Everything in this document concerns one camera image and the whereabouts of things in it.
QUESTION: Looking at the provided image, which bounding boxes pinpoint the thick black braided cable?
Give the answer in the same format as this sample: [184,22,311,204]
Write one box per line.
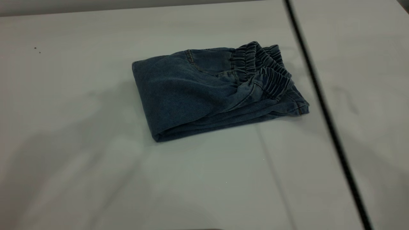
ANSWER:
[284,0,374,230]

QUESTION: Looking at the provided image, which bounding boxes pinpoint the blue denim shorts cartoon print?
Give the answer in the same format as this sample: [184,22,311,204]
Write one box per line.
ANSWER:
[132,41,310,143]

